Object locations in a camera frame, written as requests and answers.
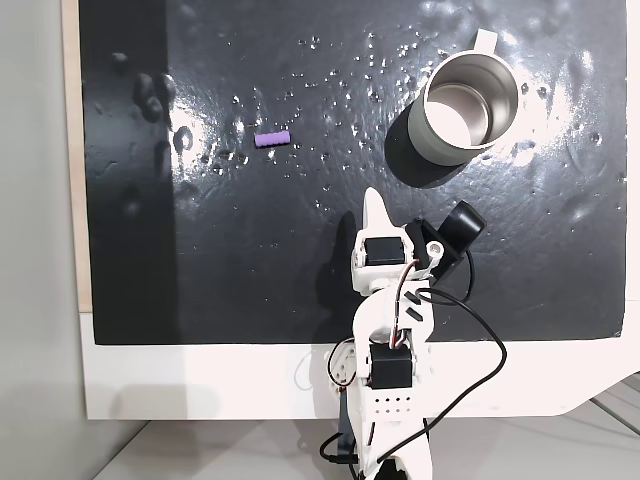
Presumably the stainless steel cup with handle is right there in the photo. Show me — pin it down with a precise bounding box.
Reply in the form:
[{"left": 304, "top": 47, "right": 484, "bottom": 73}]
[{"left": 405, "top": 28, "right": 521, "bottom": 169}]

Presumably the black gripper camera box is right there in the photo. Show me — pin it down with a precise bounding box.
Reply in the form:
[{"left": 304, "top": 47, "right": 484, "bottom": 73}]
[{"left": 403, "top": 199, "right": 489, "bottom": 282}]

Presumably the black shiny table mat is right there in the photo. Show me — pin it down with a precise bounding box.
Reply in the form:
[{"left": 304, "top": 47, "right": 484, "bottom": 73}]
[{"left": 77, "top": 0, "right": 629, "bottom": 346}]

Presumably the beige cardboard sheet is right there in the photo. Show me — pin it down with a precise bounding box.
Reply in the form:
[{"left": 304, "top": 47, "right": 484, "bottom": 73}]
[{"left": 60, "top": 0, "right": 95, "bottom": 315}]

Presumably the red white motor cable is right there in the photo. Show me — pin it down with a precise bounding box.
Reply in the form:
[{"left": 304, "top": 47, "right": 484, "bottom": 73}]
[{"left": 388, "top": 259, "right": 420, "bottom": 351}]

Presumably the black table clamp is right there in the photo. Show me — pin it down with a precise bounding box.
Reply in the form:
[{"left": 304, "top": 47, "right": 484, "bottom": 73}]
[{"left": 333, "top": 387, "right": 362, "bottom": 467}]

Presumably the purple rubber pen grip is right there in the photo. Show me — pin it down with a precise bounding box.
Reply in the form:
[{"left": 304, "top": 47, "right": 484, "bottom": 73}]
[{"left": 253, "top": 131, "right": 292, "bottom": 149}]

